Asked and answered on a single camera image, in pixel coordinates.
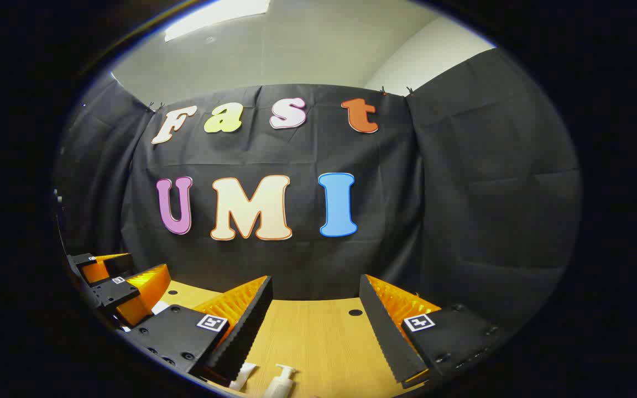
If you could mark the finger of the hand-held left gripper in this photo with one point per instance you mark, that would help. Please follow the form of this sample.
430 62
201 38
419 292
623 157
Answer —
114 290
97 271

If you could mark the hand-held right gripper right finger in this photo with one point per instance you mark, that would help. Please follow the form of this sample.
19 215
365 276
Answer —
390 337

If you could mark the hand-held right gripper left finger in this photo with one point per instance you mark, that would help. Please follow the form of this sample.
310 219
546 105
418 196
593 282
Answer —
244 331

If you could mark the white skin care tube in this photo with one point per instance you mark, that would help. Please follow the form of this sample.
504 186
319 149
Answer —
244 376

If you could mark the white pump bottle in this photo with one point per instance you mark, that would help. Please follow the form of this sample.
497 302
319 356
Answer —
282 382

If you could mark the black backdrop cloth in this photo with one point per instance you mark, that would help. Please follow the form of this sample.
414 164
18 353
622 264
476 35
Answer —
407 221

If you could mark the ceiling light panel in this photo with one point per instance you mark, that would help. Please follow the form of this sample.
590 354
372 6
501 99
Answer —
219 16

